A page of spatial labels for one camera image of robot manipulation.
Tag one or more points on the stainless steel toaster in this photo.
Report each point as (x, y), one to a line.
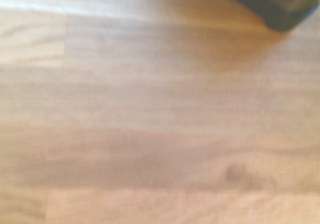
(277, 6)

